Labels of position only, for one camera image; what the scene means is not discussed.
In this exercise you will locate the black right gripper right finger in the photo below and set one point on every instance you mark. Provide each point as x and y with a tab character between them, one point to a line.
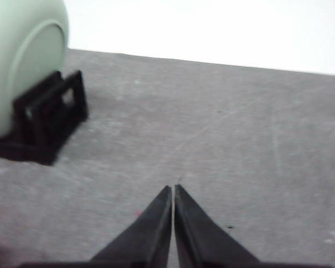
202	242

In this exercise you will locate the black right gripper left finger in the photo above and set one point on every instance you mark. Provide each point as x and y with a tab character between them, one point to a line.
146	242

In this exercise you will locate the black plate rack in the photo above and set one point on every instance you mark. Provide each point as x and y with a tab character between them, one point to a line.
44	119

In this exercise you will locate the green plate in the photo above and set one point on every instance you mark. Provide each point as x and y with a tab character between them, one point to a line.
34	45

